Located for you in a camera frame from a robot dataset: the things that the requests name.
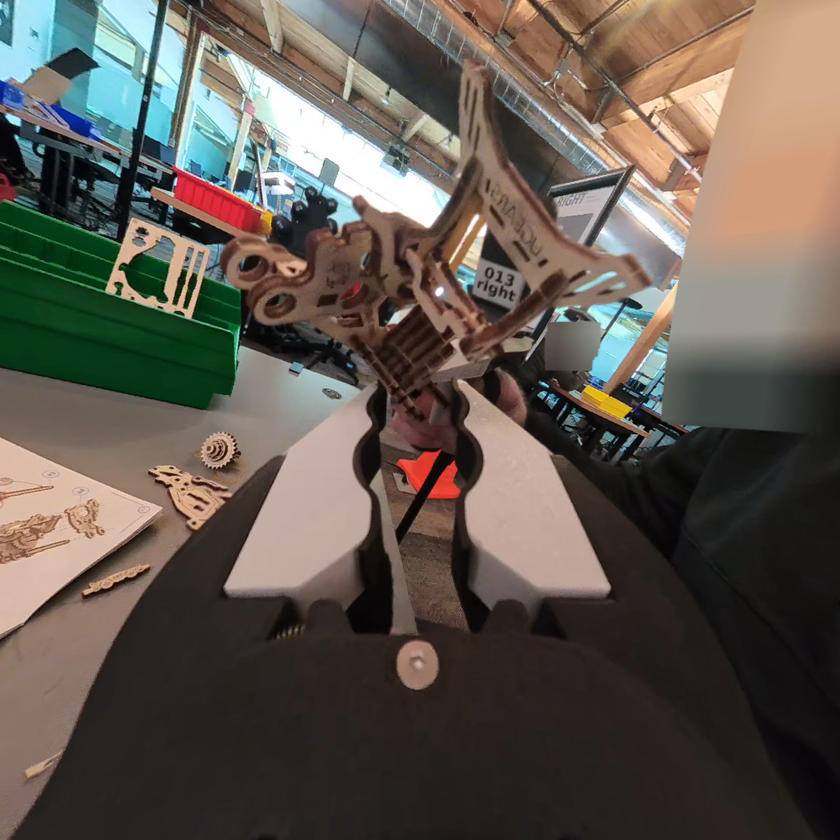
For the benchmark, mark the open instruction booklet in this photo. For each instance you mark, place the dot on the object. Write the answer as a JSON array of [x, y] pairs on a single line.
[[39, 590]]

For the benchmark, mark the person's right hand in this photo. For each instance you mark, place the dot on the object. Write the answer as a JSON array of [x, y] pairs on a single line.
[[413, 433]]

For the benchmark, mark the black knobbed camera rig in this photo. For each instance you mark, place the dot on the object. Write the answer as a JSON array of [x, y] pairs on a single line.
[[308, 216]]

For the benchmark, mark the wooden stepped gear stack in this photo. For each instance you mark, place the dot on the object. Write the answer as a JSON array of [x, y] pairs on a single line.
[[218, 451]]

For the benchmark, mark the silver ventilation duct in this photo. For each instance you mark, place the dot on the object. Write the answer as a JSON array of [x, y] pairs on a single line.
[[571, 154]]

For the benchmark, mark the person's right forearm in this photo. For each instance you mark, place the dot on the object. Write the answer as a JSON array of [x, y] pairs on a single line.
[[610, 485]]

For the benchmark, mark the green plastic bin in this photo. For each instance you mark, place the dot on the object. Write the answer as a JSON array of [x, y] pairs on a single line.
[[98, 348]]

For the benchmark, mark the black framed sign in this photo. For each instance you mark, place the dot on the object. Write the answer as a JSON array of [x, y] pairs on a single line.
[[577, 223]]

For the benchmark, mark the wooden buggy side panel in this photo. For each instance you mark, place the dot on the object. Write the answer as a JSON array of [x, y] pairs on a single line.
[[190, 499]]

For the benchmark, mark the black light stand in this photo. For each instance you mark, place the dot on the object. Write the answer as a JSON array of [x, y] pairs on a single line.
[[145, 98]]

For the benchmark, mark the scattered small wooden offcuts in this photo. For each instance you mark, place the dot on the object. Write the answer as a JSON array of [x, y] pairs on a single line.
[[43, 766]]

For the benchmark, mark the open cardboard box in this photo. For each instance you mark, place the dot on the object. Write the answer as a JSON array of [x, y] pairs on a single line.
[[46, 82]]

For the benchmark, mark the red plastic bin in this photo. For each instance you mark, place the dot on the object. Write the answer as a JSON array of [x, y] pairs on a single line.
[[216, 200]]

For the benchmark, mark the slotted laser-cut wooden sheet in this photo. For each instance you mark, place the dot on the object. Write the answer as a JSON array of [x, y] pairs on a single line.
[[141, 235]]

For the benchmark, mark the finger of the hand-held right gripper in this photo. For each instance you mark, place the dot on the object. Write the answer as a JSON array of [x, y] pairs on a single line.
[[456, 371]]

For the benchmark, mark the yellow plastic bin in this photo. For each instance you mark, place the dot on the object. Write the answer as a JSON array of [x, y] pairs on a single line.
[[604, 397]]

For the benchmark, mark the wooden buggy model frame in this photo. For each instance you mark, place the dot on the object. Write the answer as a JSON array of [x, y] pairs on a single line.
[[341, 262]]

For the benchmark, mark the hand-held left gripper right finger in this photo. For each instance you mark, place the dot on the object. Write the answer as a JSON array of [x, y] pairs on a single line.
[[531, 525]]

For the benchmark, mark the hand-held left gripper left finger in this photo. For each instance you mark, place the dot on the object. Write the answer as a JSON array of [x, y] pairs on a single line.
[[308, 518]]

